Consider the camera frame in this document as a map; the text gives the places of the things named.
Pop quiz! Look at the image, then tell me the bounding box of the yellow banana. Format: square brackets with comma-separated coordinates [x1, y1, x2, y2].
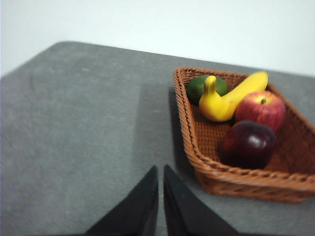
[198, 71, 269, 122]

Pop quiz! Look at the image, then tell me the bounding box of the red apple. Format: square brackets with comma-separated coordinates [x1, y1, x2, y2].
[234, 90, 286, 133]

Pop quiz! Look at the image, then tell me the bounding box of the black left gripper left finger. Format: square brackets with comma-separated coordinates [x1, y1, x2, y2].
[85, 165, 158, 236]

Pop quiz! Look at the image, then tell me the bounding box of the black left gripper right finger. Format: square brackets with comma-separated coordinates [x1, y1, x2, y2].
[163, 164, 238, 236]

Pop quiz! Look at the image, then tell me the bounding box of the brown wicker basket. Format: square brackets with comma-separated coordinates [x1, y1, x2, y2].
[173, 66, 315, 204]

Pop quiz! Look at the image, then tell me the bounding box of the green avocado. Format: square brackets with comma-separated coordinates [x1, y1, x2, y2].
[185, 75, 229, 105]

